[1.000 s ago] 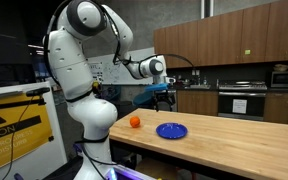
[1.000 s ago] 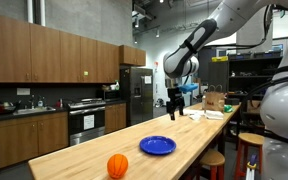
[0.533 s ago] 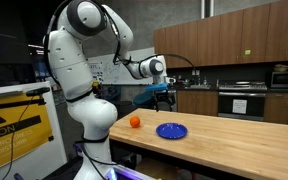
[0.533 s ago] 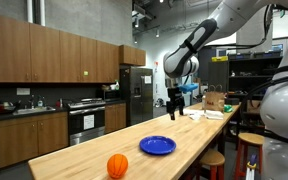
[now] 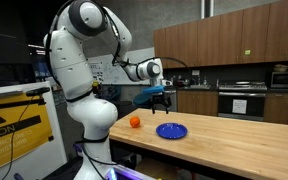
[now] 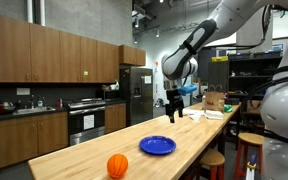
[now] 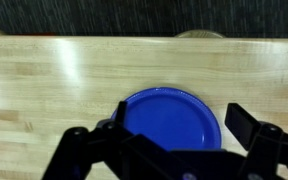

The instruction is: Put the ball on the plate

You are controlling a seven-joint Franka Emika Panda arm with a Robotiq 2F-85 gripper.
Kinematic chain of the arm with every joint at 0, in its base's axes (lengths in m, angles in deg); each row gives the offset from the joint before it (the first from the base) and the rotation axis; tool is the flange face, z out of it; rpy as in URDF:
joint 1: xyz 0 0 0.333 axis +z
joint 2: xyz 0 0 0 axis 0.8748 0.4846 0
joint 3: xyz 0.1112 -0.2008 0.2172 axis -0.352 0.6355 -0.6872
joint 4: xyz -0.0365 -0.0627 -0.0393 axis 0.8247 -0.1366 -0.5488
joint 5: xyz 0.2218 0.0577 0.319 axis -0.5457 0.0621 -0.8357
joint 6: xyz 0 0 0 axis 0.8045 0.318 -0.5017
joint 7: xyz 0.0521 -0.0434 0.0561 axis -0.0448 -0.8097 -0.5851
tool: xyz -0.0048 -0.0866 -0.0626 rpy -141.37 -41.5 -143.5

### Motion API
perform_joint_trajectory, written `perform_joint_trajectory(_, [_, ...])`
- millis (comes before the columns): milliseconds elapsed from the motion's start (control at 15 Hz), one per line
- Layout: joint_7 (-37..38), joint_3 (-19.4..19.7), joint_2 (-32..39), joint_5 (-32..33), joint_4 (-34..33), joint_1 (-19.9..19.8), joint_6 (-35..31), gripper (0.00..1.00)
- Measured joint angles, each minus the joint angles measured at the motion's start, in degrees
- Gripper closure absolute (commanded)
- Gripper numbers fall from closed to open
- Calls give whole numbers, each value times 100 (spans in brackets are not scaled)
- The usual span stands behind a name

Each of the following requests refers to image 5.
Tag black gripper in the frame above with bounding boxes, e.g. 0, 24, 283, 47
151, 93, 171, 115

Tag orange ball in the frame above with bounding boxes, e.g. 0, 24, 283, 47
129, 116, 141, 129

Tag blue plate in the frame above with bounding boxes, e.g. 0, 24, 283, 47
155, 122, 189, 140

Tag blue office chair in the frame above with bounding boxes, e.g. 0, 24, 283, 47
132, 91, 154, 108
102, 84, 122, 102

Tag red cooking pot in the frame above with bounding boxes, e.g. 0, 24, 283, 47
174, 78, 191, 88

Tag wooden sink base cabinet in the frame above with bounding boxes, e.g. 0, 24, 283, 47
177, 90, 219, 117

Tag stainless steel sink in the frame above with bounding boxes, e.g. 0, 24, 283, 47
184, 77, 212, 90

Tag stainless steel oven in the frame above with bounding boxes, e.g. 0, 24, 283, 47
216, 80, 268, 122

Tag black yellow device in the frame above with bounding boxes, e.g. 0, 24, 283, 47
92, 81, 104, 96

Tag purple lit control box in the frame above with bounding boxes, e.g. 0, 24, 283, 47
104, 164, 158, 180

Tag white paper sheet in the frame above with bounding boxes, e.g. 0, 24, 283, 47
232, 99, 248, 115

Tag black kitchen countertop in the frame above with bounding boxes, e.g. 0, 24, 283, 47
165, 84, 288, 94

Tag tan bowl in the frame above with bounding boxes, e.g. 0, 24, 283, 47
273, 63, 288, 73

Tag stainless steel microwave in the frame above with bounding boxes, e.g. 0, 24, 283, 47
270, 70, 288, 90

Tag yellow caution sign board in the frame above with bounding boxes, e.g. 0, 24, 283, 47
0, 80, 68, 180

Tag small blue object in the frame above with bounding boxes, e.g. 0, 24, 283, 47
13, 172, 26, 180

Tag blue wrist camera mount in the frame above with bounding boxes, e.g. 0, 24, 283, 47
142, 85, 165, 95

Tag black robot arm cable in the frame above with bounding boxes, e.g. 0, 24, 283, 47
45, 0, 189, 180

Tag wooden wall cabinets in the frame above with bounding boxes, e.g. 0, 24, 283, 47
152, 0, 288, 70

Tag white wall pipe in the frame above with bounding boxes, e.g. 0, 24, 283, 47
200, 0, 206, 20
209, 0, 215, 18

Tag black bar camera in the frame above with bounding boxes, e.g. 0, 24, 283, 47
25, 86, 51, 98

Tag thin black camera cable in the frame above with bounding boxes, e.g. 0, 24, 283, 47
1, 94, 35, 180

